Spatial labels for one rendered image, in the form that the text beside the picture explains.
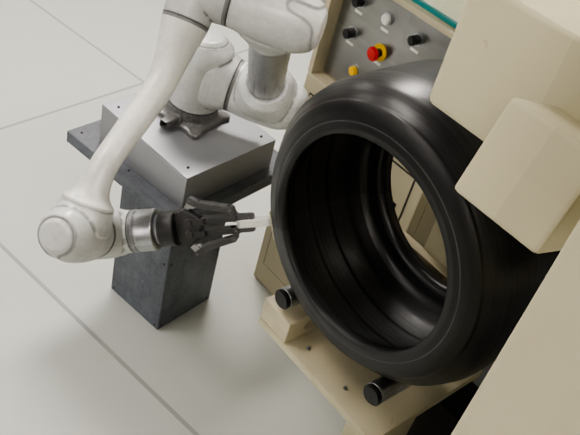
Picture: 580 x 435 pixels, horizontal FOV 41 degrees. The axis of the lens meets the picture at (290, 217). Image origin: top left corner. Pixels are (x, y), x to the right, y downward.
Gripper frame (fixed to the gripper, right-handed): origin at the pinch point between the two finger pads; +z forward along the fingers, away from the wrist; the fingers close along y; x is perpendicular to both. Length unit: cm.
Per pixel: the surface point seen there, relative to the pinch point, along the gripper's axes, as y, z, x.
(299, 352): 29.4, 5.8, 1.2
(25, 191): 19, -118, -130
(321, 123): -21.3, 17.4, 15.0
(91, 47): -29, -126, -244
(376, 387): 29.4, 22.6, 17.1
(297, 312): 21.3, 6.0, -1.9
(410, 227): 26, 31, -70
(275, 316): 21.6, 1.4, -0.8
